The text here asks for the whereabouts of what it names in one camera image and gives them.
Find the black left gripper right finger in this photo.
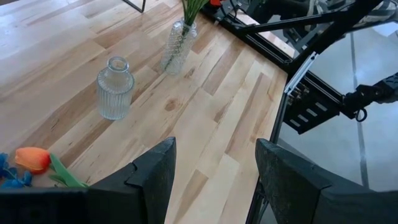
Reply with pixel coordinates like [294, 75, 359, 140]
[255, 138, 398, 224]

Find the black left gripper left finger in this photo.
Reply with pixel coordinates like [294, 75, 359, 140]
[0, 137, 177, 224]

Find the orange artificial tulip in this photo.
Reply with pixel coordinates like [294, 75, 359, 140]
[14, 146, 90, 189]

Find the ribbed clear glass vase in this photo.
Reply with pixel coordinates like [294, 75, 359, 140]
[96, 56, 136, 121]

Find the blue artificial flower bunch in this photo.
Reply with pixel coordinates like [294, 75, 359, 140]
[0, 152, 33, 189]

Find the diamond-cut clear glass vase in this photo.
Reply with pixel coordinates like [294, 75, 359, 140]
[160, 18, 198, 76]

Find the red artificial flower bunch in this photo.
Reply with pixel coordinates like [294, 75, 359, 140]
[181, 0, 223, 35]

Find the black slotted bracket plate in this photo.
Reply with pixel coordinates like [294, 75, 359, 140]
[284, 77, 343, 135]

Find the black frame foot with ring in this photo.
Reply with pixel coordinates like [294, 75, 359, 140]
[341, 73, 398, 123]

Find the silver metal bracket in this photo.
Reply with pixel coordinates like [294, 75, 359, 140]
[284, 51, 319, 95]

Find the black metal rig frame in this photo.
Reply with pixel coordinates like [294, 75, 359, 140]
[200, 0, 398, 224]

